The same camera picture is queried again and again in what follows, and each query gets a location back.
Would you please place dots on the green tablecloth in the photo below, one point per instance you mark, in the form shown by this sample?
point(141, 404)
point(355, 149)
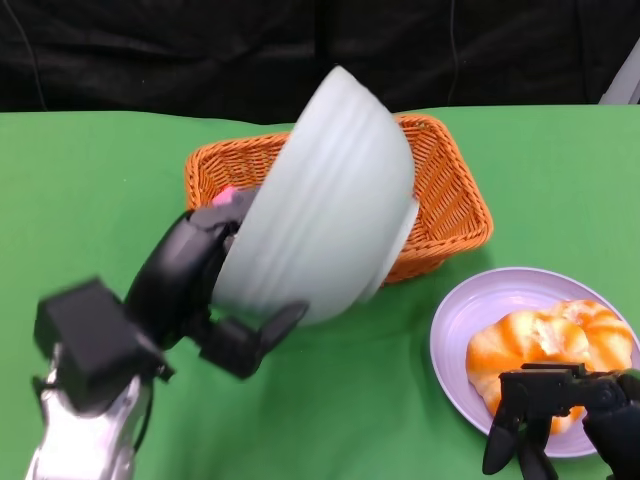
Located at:
point(75, 200)

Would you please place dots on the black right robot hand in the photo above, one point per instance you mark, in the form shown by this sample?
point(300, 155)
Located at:
point(550, 390)

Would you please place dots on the orange wicker basket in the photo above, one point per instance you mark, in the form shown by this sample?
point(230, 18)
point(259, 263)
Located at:
point(450, 200)

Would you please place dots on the black backdrop curtain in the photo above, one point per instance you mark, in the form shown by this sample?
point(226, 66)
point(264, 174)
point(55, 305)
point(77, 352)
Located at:
point(150, 50)

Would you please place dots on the pink striped cake slice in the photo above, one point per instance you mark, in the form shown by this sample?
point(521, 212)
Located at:
point(225, 196)

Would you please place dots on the pale green bowl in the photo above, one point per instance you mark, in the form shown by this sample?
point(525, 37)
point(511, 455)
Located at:
point(325, 210)

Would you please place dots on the lavender plate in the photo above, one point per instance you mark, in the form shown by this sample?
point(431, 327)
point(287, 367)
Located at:
point(460, 325)

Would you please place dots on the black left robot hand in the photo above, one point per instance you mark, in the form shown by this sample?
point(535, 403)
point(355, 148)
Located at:
point(175, 280)

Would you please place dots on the white metal frame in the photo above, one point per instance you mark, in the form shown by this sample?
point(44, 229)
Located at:
point(625, 85)

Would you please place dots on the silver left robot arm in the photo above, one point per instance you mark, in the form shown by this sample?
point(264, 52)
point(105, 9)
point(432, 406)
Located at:
point(85, 445)

